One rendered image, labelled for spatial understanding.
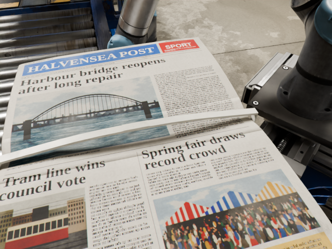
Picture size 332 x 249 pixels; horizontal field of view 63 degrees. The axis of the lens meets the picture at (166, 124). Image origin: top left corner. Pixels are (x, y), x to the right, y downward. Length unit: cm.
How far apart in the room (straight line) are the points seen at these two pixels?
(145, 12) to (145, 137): 41
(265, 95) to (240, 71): 156
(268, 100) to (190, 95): 39
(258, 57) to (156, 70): 215
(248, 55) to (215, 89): 216
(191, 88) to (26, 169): 21
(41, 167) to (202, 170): 16
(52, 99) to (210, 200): 23
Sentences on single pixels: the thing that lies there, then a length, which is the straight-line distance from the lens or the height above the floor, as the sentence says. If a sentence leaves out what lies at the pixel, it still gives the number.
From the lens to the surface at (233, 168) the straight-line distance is 27.
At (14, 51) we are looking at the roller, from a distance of 102.
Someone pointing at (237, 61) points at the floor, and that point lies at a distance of 241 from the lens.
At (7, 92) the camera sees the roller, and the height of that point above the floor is 79.
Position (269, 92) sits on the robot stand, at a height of 82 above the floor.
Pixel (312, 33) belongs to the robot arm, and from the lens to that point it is 64.
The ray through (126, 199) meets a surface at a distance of 25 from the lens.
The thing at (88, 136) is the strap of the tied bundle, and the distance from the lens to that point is 29.
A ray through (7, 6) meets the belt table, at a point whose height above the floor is 80.
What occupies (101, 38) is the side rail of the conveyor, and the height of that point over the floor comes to 80.
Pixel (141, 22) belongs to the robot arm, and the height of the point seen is 97.
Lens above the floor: 125
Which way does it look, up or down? 46 degrees down
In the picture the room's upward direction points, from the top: straight up
